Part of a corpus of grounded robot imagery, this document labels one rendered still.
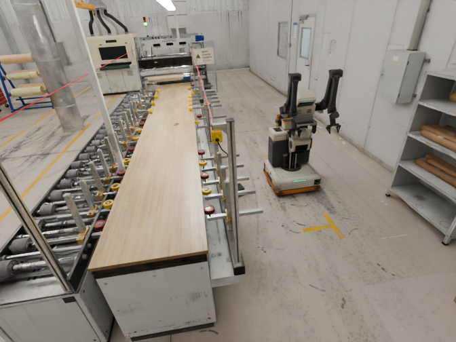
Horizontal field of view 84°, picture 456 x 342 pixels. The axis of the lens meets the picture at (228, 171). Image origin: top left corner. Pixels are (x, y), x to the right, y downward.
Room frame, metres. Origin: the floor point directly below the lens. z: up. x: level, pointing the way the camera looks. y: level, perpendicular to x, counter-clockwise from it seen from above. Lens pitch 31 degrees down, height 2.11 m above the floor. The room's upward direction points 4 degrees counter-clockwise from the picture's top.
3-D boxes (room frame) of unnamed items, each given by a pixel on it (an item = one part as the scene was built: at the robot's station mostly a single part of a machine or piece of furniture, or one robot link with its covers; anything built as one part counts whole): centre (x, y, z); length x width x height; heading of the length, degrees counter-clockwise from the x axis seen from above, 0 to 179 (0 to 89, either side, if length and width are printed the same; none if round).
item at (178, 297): (3.60, 0.80, 0.44); 5.10 x 0.69 x 0.87; 6
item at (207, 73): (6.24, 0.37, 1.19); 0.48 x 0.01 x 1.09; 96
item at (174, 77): (6.25, 1.09, 1.05); 1.43 x 0.12 x 0.12; 96
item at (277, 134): (3.18, -0.88, 0.59); 0.55 x 0.34 x 0.83; 96
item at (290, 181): (3.09, -0.89, 0.16); 0.67 x 0.64 x 0.25; 6
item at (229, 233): (3.66, 0.25, 0.67); 5.11 x 0.08 x 0.10; 6
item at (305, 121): (2.80, -0.92, 0.99); 0.28 x 0.16 x 0.22; 96
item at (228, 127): (1.17, 0.01, 1.20); 0.15 x 0.12 x 1.00; 6
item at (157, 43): (6.53, 1.13, 0.95); 1.65 x 0.70 x 1.90; 96
